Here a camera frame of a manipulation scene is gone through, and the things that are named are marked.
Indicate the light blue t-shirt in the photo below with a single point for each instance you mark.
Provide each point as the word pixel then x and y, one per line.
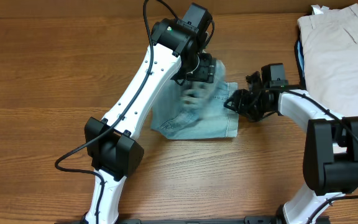
pixel 330 74

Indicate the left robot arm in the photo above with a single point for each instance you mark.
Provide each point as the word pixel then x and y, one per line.
pixel 175 55

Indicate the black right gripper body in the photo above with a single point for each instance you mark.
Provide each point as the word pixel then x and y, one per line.
pixel 252 106

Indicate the light blue denim shorts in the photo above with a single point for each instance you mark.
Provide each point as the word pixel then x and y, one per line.
pixel 196 110

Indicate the beige shorts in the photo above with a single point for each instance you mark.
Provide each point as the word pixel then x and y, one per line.
pixel 340 77

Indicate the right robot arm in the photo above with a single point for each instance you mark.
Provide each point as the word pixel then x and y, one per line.
pixel 330 159

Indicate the black garment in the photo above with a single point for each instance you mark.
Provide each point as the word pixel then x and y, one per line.
pixel 304 81

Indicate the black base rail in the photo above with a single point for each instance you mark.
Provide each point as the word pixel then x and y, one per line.
pixel 194 221

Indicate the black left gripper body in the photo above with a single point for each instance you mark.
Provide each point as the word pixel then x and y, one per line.
pixel 205 71

